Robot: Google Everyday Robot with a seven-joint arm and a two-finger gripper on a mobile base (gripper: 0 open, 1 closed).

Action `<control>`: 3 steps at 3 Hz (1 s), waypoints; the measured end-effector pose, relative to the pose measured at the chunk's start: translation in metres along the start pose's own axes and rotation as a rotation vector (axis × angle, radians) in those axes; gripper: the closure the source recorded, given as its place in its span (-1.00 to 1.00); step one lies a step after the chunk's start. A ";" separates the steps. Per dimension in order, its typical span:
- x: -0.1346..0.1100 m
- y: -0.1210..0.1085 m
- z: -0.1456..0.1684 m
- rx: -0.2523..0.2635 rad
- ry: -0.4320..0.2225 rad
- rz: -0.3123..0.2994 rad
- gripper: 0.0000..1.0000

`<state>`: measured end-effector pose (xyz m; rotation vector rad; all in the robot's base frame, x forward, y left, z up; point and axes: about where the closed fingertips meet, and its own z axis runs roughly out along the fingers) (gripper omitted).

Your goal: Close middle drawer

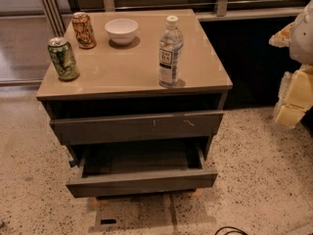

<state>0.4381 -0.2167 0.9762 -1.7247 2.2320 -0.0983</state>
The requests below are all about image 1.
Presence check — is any grey drawer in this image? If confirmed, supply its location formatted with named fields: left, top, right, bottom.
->
left=67, top=143, right=217, bottom=198
left=50, top=111, right=223, bottom=145

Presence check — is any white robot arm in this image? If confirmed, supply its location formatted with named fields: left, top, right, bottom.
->
left=269, top=0, right=313, bottom=129

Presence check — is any grey drawer cabinet beige top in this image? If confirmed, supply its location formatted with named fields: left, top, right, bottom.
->
left=35, top=9, right=234, bottom=201

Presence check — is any grey top drawer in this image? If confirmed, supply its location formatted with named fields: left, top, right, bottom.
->
left=50, top=111, right=223, bottom=145

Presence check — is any clear plastic water bottle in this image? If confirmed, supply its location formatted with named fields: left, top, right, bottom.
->
left=158, top=16, right=184, bottom=87

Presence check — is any white bowl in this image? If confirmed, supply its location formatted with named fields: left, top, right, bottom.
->
left=105, top=19, right=139, bottom=45

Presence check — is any orange soda can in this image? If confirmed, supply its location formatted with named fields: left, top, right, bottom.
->
left=71, top=12, right=97, bottom=49

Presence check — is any blue tape piece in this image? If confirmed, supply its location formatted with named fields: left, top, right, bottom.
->
left=68, top=161, right=76, bottom=167

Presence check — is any green soda can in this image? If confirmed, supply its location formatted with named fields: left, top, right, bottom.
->
left=48, top=37, right=79, bottom=81

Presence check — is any black cable on floor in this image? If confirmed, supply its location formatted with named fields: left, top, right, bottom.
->
left=213, top=225, right=249, bottom=235

